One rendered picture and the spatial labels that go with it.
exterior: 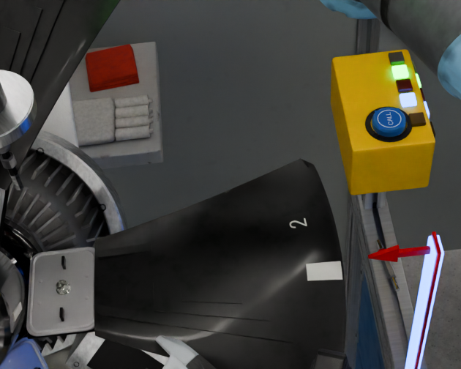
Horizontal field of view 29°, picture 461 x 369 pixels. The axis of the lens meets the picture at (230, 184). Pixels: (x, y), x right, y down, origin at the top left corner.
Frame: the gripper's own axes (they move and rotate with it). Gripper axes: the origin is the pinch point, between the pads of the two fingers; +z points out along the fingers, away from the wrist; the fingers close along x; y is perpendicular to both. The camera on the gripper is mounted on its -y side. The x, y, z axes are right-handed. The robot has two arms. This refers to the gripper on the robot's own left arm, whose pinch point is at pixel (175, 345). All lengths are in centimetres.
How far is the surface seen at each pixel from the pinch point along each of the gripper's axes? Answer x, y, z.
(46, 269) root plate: -1.4, 3.8, 14.4
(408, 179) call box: 21.2, -37.3, 5.8
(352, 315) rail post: 71, -35, 16
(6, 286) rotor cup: -6.2, 7.7, 12.3
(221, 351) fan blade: 0.6, -2.6, -3.1
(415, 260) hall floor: 126, -73, 35
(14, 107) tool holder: -26.5, -0.2, 9.3
